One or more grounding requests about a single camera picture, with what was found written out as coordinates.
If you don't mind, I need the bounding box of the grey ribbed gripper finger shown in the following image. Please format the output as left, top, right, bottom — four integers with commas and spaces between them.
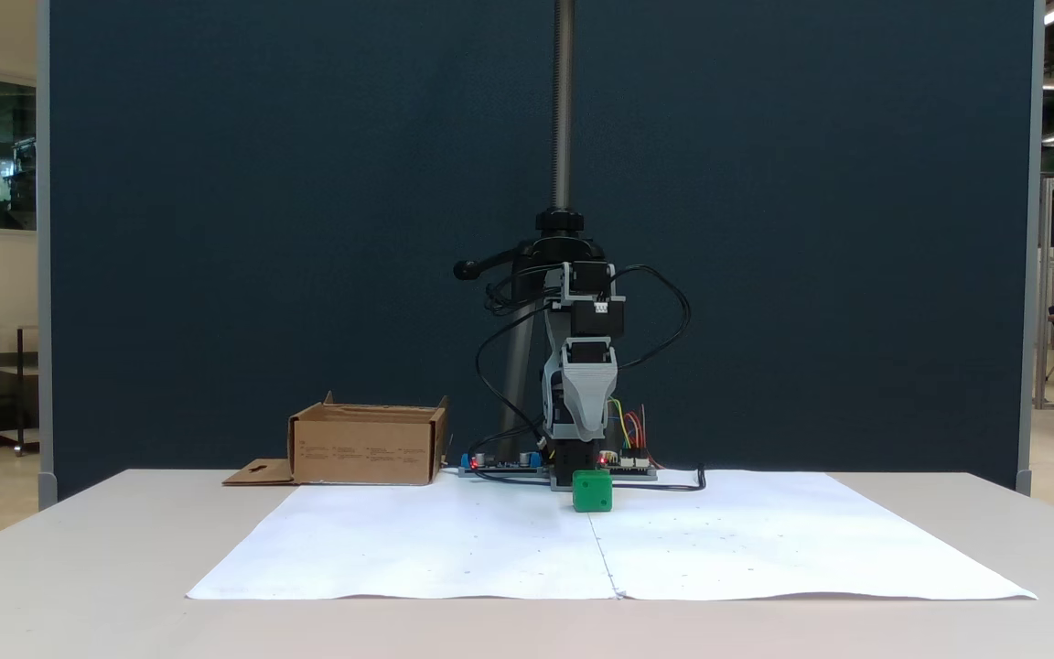
564, 364, 619, 442

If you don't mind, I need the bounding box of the green die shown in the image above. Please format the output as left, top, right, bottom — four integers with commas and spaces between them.
572, 470, 613, 513

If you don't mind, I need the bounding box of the blue circuit board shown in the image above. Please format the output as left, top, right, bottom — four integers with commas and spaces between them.
458, 447, 548, 480

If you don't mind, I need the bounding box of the white paper sheet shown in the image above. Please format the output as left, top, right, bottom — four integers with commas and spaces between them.
589, 470, 1038, 602
187, 471, 621, 602

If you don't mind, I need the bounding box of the brown cardboard box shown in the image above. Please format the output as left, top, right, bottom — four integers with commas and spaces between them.
222, 391, 451, 487

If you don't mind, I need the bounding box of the dark blue partition panel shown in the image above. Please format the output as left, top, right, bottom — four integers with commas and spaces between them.
37, 0, 1038, 502

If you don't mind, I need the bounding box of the black shelf cart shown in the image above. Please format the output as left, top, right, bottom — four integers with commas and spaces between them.
0, 324, 40, 457

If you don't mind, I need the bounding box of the circuit board with coloured wires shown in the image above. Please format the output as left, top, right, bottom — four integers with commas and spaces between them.
602, 398, 659, 481

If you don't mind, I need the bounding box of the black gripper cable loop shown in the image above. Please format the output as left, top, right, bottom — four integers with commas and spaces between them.
612, 264, 693, 369

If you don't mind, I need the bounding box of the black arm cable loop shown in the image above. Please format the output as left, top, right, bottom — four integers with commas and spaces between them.
475, 265, 574, 449

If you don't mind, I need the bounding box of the long black table cable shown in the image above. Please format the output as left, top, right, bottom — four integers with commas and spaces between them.
614, 465, 707, 493

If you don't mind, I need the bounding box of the black camera tripod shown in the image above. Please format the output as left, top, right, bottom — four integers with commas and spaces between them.
452, 0, 612, 463

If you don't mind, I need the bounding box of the framed wall window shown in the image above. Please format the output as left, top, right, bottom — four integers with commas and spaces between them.
0, 64, 38, 242

